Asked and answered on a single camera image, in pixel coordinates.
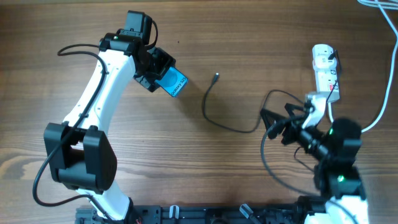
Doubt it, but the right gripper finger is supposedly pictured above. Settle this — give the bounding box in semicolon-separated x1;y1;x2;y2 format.
260;108;289;128
284;103;313;117

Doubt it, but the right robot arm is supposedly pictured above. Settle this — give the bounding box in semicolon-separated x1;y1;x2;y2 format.
260;102;369;223

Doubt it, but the turquoise screen Galaxy smartphone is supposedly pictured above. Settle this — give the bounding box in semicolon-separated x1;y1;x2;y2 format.
155;67;188;98

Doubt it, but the black USB charging cable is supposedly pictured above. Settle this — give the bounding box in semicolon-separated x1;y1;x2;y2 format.
201;49;343;134

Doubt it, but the white power strip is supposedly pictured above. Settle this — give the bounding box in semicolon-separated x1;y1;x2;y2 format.
312;44;340;103

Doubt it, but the white cable bundle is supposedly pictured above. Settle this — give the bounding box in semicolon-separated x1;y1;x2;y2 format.
356;0;398;11

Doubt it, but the white power strip cord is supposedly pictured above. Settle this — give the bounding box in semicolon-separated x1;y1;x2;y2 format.
327;0;398;134

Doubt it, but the white USB charger plug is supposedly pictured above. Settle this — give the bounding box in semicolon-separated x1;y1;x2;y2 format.
312;55;337;72

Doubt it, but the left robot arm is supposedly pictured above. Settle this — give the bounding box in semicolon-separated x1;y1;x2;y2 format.
43;11;188;223

